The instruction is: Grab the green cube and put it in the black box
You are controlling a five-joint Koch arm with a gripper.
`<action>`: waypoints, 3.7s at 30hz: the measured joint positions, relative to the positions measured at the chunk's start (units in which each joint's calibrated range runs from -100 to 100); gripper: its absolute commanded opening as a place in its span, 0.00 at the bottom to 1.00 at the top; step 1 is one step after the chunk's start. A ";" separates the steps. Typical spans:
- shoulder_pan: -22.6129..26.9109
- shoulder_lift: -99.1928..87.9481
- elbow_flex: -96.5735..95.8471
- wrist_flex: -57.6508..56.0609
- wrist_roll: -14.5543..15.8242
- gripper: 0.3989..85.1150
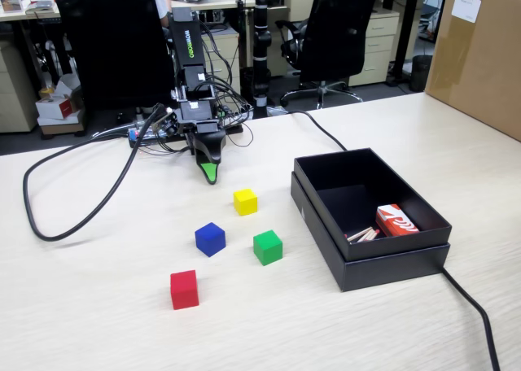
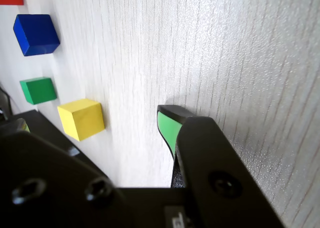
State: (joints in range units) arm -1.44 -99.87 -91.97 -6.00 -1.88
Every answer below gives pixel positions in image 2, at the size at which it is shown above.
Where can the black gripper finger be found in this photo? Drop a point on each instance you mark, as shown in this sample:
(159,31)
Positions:
(220,168)
(168,128)

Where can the green cube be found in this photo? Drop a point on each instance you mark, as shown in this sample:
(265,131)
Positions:
(37,90)

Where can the yellow cube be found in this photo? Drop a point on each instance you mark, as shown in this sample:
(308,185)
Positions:
(80,120)

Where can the blue cube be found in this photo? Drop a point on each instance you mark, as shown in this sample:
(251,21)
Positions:
(35,30)

